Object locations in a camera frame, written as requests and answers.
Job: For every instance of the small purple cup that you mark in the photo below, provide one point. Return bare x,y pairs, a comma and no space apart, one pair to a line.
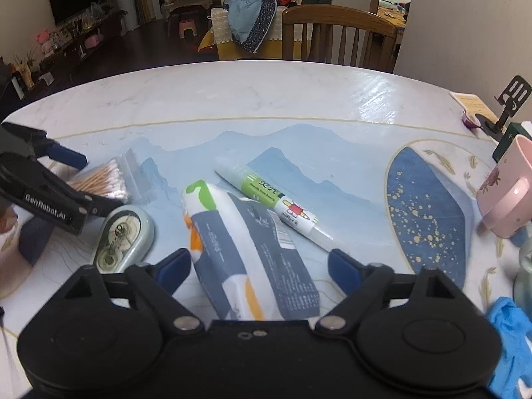
471,122

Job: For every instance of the bag of cotton swabs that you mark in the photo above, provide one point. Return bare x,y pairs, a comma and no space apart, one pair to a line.
110,178

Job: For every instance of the brown wooden chair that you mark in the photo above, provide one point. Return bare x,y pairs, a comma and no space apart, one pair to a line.
332,12

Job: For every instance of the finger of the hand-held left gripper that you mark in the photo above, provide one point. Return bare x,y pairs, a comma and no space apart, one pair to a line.
99,205
66,158

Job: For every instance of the dark television cabinet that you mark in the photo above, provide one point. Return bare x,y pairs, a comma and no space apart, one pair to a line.
70,52

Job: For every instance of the pile of blue clothes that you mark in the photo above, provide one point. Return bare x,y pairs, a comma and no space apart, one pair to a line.
249,12

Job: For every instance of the yellow chair with lace cover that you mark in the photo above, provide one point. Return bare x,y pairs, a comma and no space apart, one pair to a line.
220,29

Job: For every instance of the pink plush toy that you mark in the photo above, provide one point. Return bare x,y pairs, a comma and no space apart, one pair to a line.
43,37

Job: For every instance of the blue cloth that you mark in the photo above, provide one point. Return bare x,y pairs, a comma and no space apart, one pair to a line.
511,332

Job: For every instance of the pale green correction tape dispenser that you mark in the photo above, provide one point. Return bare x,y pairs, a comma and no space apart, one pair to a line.
129,232

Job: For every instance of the pale green mug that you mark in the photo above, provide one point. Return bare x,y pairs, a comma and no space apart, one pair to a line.
525,282

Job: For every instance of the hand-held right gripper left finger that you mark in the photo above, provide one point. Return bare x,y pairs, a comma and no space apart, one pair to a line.
172,266

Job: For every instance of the black phone stand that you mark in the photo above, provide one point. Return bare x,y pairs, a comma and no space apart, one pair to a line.
515,91

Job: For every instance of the white green glue pen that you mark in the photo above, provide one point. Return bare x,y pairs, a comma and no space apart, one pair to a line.
266,193

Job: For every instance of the pink plastic stool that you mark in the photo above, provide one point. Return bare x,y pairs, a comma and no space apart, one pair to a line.
189,25

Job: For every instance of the printed tissue pack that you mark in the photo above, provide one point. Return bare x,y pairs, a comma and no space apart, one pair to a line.
249,257

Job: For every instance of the dark green box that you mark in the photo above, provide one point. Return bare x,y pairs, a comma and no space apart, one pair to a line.
509,143

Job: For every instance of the yellow notepad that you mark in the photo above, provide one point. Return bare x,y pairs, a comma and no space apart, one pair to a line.
471,102

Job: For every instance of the pink mug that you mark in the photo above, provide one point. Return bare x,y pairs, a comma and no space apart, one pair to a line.
511,191

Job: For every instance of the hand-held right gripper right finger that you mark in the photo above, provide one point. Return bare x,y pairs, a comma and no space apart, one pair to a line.
343,264

